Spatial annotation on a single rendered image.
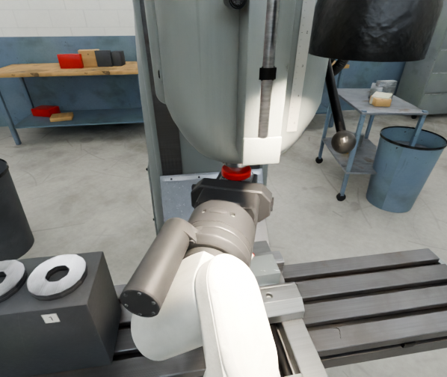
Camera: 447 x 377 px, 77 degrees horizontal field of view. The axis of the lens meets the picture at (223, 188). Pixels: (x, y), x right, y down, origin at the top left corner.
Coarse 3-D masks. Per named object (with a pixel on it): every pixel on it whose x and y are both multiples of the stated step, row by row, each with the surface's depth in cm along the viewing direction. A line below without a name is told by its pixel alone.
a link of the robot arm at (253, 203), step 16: (192, 192) 41; (208, 192) 39; (224, 192) 39; (240, 192) 39; (256, 192) 39; (208, 208) 33; (224, 208) 33; (240, 208) 34; (256, 208) 37; (272, 208) 42; (240, 224) 32; (256, 224) 39
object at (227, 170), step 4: (224, 168) 44; (228, 168) 44; (244, 168) 44; (248, 168) 44; (224, 172) 43; (228, 172) 43; (232, 172) 43; (236, 172) 43; (240, 172) 43; (244, 172) 43; (248, 172) 43; (224, 176) 43; (228, 176) 43; (232, 176) 42; (236, 176) 42; (240, 176) 42; (244, 176) 43; (248, 176) 43; (236, 180) 43
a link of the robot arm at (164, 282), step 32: (192, 224) 31; (224, 224) 30; (160, 256) 25; (192, 256) 28; (128, 288) 22; (160, 288) 23; (192, 288) 23; (160, 320) 25; (192, 320) 23; (160, 352) 26
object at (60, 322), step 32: (64, 256) 51; (96, 256) 53; (0, 288) 45; (32, 288) 45; (64, 288) 45; (96, 288) 49; (0, 320) 43; (32, 320) 44; (64, 320) 45; (96, 320) 48; (0, 352) 47; (32, 352) 48; (64, 352) 50; (96, 352) 51
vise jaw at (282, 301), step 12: (264, 288) 56; (276, 288) 56; (288, 288) 56; (264, 300) 53; (276, 300) 53; (288, 300) 54; (300, 300) 54; (276, 312) 53; (288, 312) 53; (300, 312) 53
